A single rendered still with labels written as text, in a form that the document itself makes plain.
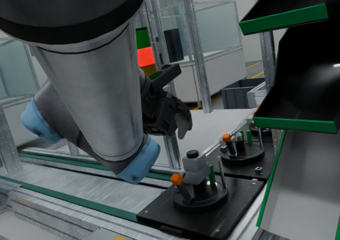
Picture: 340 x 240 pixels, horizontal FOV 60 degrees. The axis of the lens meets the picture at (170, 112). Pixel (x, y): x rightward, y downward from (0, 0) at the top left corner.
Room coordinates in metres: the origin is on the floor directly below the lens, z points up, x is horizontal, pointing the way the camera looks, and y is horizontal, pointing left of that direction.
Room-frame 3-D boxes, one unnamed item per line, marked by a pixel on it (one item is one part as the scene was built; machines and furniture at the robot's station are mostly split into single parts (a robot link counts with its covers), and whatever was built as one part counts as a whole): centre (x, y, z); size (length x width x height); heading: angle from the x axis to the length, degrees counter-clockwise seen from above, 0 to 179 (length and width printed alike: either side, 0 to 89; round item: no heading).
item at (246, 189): (0.67, -0.03, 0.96); 0.24 x 0.24 x 0.02; 50
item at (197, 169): (0.68, -0.04, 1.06); 0.08 x 0.04 x 0.07; 140
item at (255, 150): (0.87, -0.20, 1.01); 0.24 x 0.24 x 0.13; 50
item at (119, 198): (0.88, 0.18, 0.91); 0.84 x 0.28 x 0.10; 50
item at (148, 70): (0.88, 0.04, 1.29); 0.05 x 0.05 x 0.05
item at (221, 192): (0.67, -0.03, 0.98); 0.14 x 0.14 x 0.02
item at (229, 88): (2.64, -0.87, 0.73); 0.62 x 0.42 x 0.23; 50
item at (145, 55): (0.88, 0.04, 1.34); 0.05 x 0.05 x 0.05
